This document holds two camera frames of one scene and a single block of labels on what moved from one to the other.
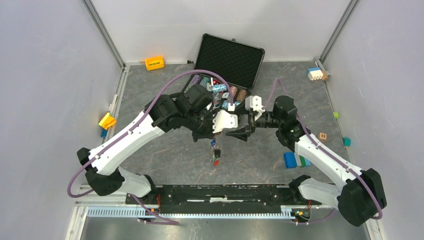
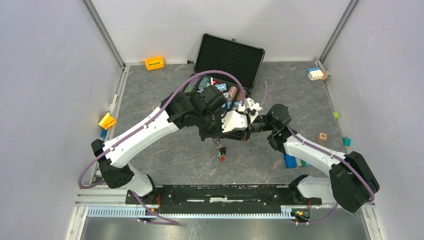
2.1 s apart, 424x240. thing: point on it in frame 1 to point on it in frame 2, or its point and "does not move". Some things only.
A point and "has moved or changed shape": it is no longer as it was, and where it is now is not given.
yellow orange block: (107, 121) does not move
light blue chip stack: (218, 88) does not move
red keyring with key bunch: (217, 155) has moved or changed shape
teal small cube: (347, 141) does not move
